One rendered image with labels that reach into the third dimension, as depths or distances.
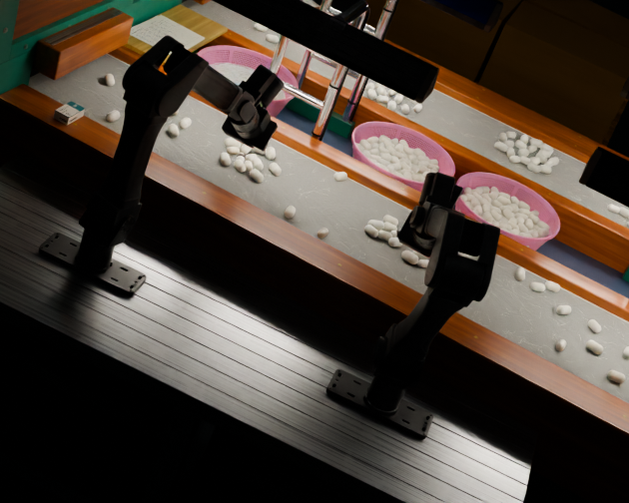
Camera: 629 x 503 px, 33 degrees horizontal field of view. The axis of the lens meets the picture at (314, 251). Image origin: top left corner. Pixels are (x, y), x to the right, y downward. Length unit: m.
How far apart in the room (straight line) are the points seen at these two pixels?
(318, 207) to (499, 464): 0.69
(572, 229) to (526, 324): 0.53
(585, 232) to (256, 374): 1.09
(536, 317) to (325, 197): 0.52
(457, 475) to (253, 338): 0.45
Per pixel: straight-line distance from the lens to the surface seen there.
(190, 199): 2.16
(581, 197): 2.86
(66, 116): 2.28
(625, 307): 2.45
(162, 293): 2.05
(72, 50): 2.39
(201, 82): 1.94
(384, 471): 1.88
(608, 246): 2.74
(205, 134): 2.44
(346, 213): 2.34
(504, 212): 2.62
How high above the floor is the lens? 1.93
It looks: 33 degrees down
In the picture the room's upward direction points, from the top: 22 degrees clockwise
